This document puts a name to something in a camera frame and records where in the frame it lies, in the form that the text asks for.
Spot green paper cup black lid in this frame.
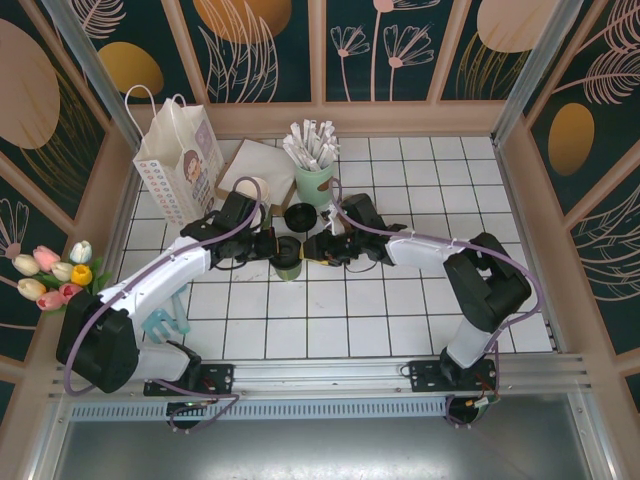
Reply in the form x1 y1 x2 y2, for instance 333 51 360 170
271 235 305 283

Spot white printed paper bag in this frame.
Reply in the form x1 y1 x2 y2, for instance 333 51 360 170
123 83 226 231

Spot black plastic cup lid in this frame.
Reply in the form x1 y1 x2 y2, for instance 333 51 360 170
283 201 320 234

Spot stack of cream paper cups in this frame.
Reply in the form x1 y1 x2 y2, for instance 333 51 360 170
233 175 275 232

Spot mint green straw holder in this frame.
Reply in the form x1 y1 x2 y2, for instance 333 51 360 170
293 160 338 210

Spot white napkin stack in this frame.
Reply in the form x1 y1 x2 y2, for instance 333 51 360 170
221 138 297 195

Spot light blue toy rake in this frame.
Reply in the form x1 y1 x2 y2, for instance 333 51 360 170
141 307 182 346

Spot white blue artificial tulip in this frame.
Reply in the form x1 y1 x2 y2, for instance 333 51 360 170
69 239 94 265

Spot brushed metal sheet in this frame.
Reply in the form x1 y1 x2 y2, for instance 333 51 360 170
29 392 616 480

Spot peach circle gold stems panel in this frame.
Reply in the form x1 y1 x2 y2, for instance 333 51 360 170
438 0 540 102

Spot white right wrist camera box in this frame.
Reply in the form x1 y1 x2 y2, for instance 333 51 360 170
322 208 352 237

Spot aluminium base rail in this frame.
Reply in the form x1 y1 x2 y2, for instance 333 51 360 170
47 353 594 401

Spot grey slotted cable duct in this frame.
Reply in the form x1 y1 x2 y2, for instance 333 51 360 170
69 402 451 421

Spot pink flower outline wall panel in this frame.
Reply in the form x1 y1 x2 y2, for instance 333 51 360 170
324 0 442 105

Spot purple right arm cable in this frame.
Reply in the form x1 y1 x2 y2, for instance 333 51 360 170
328 177 547 401

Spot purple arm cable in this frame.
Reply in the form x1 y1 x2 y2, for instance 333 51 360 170
328 177 547 401
63 176 267 434

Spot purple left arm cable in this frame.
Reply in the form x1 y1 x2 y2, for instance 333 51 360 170
63 176 267 434

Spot orange oval dark wall panel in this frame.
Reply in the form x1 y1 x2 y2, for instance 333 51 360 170
64 0 199 106

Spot orange circle leaf wall panel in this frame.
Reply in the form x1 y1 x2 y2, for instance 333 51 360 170
178 0 314 105

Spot aluminium frame post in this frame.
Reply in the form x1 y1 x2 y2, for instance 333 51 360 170
42 0 147 151
492 0 584 147

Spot orange oval feather wall panel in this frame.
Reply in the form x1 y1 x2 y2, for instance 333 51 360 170
522 0 640 217

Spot pink feather outline wall panel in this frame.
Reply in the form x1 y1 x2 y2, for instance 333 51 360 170
567 172 640 361

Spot peach circle dark wall panel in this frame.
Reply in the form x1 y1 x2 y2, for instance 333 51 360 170
0 0 110 166

